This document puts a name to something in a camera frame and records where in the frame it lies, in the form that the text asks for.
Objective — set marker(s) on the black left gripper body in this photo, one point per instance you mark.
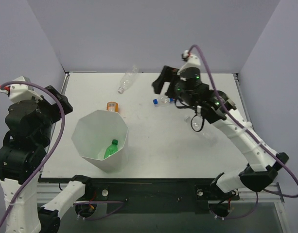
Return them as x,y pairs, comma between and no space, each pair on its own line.
60,102

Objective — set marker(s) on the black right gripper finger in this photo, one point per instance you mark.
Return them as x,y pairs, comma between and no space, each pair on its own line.
164,77
172,88

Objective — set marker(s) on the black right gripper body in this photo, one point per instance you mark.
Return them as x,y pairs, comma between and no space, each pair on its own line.
168,79

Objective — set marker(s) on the clear bottle blue Pepsi label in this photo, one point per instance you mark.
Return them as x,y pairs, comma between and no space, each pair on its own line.
163,101

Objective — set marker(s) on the clear crushed bottle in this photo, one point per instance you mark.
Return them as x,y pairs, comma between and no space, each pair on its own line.
128,79

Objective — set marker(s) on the white octagonal bin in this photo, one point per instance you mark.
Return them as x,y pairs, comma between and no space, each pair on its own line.
92,135

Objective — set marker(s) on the orange juice bottle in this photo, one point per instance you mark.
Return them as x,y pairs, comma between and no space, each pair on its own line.
112,106

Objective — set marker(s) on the green plastic bottle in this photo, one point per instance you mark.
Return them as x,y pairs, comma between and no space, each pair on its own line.
112,149

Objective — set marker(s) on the clear bottle white cap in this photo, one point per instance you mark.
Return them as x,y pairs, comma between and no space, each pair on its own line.
198,126

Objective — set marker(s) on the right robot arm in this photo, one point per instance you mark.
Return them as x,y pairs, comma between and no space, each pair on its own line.
219,110

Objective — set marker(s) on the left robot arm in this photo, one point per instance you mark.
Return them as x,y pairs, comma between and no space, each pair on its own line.
22,155

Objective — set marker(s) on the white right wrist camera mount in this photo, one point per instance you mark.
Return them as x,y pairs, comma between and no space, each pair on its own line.
190,60

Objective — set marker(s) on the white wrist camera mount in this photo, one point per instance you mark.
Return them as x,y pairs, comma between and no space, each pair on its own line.
19,92
190,60

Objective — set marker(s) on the aluminium table side rail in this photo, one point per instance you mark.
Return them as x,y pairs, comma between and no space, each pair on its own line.
65,83

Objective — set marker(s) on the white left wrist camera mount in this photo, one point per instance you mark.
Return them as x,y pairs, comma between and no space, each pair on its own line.
19,92

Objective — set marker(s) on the black table front rail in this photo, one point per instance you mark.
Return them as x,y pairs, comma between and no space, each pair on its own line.
167,196

